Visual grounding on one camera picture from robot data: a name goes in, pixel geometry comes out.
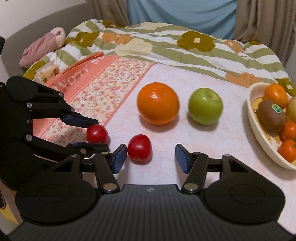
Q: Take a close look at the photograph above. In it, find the blue hanging cloth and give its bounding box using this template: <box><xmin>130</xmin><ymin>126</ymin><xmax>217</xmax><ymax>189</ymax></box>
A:
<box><xmin>127</xmin><ymin>0</ymin><xmax>237</xmax><ymax>39</ymax></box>

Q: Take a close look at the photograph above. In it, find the left beige curtain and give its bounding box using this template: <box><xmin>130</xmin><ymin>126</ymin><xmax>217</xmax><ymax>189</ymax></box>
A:
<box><xmin>87</xmin><ymin>0</ymin><xmax>130</xmax><ymax>27</ymax></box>

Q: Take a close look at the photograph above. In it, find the red cherry tomato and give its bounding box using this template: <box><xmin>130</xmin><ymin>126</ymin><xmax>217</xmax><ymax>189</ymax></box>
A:
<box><xmin>86</xmin><ymin>124</ymin><xmax>108</xmax><ymax>143</ymax></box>
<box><xmin>127</xmin><ymin>134</ymin><xmax>152</xmax><ymax>162</ymax></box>

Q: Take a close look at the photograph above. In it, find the grey bed headboard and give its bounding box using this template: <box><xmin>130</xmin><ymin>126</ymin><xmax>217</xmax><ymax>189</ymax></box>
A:
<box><xmin>1</xmin><ymin>3</ymin><xmax>95</xmax><ymax>82</ymax></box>

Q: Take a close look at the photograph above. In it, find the pink plush toy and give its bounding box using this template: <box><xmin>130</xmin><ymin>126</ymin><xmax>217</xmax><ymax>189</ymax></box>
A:
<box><xmin>19</xmin><ymin>27</ymin><xmax>66</xmax><ymax>69</ymax></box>

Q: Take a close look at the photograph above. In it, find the cream duck print plate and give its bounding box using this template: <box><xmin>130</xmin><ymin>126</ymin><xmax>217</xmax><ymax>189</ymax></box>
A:
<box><xmin>246</xmin><ymin>82</ymin><xmax>295</xmax><ymax>170</ymax></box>

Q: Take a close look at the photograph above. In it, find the right beige curtain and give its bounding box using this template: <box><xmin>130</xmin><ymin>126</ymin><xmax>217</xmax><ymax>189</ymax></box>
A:
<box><xmin>233</xmin><ymin>0</ymin><xmax>295</xmax><ymax>65</ymax></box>

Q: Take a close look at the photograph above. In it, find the small mandarin orange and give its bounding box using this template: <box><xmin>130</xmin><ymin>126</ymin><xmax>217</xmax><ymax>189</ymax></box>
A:
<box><xmin>278</xmin><ymin>139</ymin><xmax>295</xmax><ymax>163</ymax></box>
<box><xmin>280</xmin><ymin>121</ymin><xmax>296</xmax><ymax>141</ymax></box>

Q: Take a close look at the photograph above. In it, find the green striped floral duvet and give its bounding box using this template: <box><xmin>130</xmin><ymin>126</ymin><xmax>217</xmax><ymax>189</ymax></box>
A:
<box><xmin>25</xmin><ymin>19</ymin><xmax>295</xmax><ymax>96</ymax></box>

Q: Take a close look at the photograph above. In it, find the beige curtain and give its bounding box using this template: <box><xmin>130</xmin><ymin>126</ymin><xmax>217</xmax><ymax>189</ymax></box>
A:
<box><xmin>233</xmin><ymin>0</ymin><xmax>295</xmax><ymax>65</ymax></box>
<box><xmin>87</xmin><ymin>0</ymin><xmax>130</xmax><ymax>27</ymax></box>

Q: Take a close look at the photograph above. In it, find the small green apple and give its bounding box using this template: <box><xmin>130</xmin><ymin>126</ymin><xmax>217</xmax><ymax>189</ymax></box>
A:
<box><xmin>188</xmin><ymin>87</ymin><xmax>223</xmax><ymax>126</ymax></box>

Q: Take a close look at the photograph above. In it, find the brown kiwi with sticker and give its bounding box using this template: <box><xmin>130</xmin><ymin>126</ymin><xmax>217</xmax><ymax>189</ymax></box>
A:
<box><xmin>257</xmin><ymin>100</ymin><xmax>286</xmax><ymax>132</ymax></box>

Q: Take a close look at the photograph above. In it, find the orange on plate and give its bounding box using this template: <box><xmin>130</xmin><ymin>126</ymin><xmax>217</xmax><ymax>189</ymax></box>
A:
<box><xmin>264</xmin><ymin>83</ymin><xmax>288</xmax><ymax>109</ymax></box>

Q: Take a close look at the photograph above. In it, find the large yellow red apple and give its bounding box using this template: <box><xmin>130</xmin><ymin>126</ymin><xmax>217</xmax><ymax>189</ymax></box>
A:
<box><xmin>285</xmin><ymin>97</ymin><xmax>296</xmax><ymax>123</ymax></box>

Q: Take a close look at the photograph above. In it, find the large orange on cloth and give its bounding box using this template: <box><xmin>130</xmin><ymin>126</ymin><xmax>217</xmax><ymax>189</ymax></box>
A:
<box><xmin>137</xmin><ymin>82</ymin><xmax>180</xmax><ymax>126</ymax></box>

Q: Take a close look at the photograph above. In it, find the small patterned tissue pack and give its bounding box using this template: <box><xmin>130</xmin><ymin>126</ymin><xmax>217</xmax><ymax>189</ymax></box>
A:
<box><xmin>34</xmin><ymin>64</ymin><xmax>59</xmax><ymax>84</ymax></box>

